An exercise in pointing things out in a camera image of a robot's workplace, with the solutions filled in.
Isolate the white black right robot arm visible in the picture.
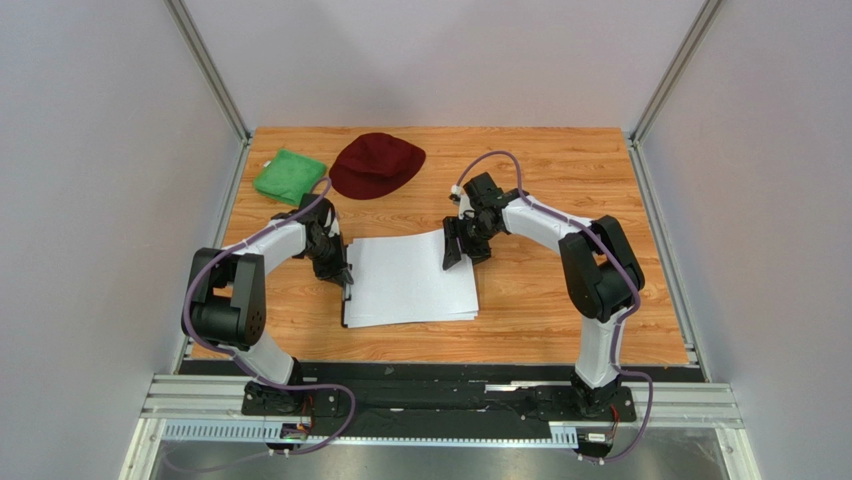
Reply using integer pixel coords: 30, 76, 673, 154
442, 173, 644, 418

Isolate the black clipboard folder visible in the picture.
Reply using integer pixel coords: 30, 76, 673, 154
341, 284, 352, 328

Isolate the dark red cap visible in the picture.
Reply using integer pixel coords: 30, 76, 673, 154
329, 132, 426, 200

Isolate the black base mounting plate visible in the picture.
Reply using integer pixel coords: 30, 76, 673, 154
178, 359, 707, 441

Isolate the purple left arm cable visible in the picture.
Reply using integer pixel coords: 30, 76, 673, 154
159, 176, 357, 467

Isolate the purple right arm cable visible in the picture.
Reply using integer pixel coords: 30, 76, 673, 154
451, 150, 655, 465

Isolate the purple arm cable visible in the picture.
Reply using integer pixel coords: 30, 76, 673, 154
159, 176, 357, 467
451, 150, 655, 465

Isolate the aluminium frame rail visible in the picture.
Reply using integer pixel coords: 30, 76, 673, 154
121, 360, 760, 479

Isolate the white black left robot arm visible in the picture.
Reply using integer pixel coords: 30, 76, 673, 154
181, 194, 353, 412

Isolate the green folded cloth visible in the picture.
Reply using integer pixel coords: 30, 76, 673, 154
253, 149, 327, 206

